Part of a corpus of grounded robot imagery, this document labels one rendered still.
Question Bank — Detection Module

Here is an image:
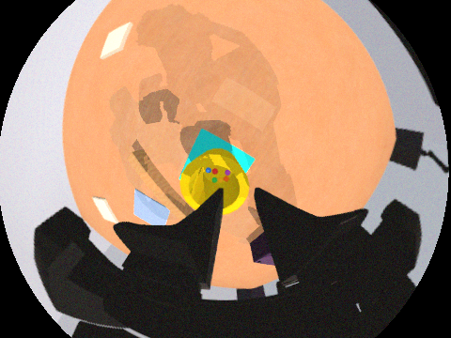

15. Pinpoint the cream flat square slab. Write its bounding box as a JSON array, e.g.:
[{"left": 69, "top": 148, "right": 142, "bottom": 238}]
[
  {"left": 101, "top": 22, "right": 132, "bottom": 60},
  {"left": 91, "top": 196, "right": 119, "bottom": 223}
]

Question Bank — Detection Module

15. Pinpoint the brown wooden beam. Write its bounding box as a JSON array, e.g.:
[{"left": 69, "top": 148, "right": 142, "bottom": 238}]
[{"left": 128, "top": 149, "right": 194, "bottom": 220}]

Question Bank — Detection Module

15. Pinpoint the olive-yellow cup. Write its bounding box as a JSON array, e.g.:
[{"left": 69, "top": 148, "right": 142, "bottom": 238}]
[{"left": 179, "top": 149, "right": 249, "bottom": 214}]

